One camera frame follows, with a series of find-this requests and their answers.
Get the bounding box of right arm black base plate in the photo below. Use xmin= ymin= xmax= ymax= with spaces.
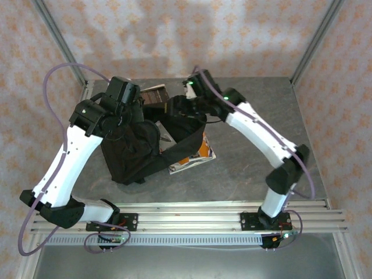
xmin=240 ymin=212 xmax=292 ymax=233

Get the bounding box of aluminium base frame rail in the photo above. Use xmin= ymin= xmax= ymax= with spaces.
xmin=30 ymin=199 xmax=348 ymax=233

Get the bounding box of orange book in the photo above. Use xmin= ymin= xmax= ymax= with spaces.
xmin=140 ymin=84 xmax=170 ymax=107

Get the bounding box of orange white magazine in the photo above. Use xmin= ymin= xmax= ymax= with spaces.
xmin=167 ymin=132 xmax=217 ymax=175

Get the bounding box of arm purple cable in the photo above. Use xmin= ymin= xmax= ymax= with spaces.
xmin=17 ymin=63 xmax=131 ymax=257
xmin=191 ymin=66 xmax=316 ymax=252

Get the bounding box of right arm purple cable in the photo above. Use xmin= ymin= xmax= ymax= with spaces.
xmin=191 ymin=66 xmax=316 ymax=252

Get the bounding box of grey slotted cable duct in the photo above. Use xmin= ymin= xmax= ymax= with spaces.
xmin=43 ymin=234 xmax=264 ymax=246

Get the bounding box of black backpack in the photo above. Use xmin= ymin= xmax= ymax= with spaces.
xmin=100 ymin=97 xmax=208 ymax=185

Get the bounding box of aluminium corner post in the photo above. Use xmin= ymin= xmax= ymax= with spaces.
xmin=290 ymin=0 xmax=345 ymax=85
xmin=31 ymin=0 xmax=87 ymax=85

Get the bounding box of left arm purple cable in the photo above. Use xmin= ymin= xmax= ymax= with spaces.
xmin=17 ymin=63 xmax=131 ymax=257

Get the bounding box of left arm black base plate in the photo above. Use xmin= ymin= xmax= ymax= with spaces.
xmin=86 ymin=213 xmax=139 ymax=233

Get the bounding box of aluminium frame strut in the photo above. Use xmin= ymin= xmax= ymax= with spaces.
xmin=332 ymin=232 xmax=360 ymax=279
xmin=16 ymin=234 xmax=44 ymax=279

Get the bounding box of grey white book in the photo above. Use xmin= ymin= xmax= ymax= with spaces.
xmin=155 ymin=120 xmax=176 ymax=153

